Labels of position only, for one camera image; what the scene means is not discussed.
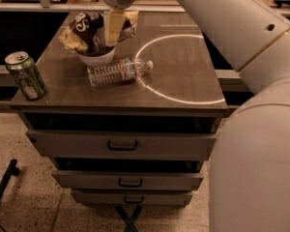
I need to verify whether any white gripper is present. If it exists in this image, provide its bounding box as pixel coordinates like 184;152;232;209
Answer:
103;0;139;47

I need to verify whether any brown chip bag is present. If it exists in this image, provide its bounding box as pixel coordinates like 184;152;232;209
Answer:
59;12;137;55

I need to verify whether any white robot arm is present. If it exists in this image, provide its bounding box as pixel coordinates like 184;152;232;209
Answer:
177;0;290;232

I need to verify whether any white bowl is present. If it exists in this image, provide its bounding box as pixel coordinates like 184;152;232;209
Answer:
77;47;115;67

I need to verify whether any clear plastic water bottle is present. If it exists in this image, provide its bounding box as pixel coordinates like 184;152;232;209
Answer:
87;58;154;87

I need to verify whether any green soda can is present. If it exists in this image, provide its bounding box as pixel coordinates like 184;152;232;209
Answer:
5;51;46;101

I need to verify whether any grey drawer cabinet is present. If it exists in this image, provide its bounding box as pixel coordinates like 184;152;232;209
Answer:
10;11;229;208

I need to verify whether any top grey drawer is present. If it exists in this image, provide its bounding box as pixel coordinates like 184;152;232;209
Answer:
27;130;216;160

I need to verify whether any grey drawer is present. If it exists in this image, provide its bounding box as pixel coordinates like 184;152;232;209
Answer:
72;189;192;206
52;170;203;190
27;130;216;160

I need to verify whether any middle grey drawer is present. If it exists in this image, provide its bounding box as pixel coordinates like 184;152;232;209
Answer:
52;170;203;190

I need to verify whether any bottom grey drawer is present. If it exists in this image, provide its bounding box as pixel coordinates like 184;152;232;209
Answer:
72;189;192;206

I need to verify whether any black left base leg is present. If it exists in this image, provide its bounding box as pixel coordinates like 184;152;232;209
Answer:
0;159;20;200

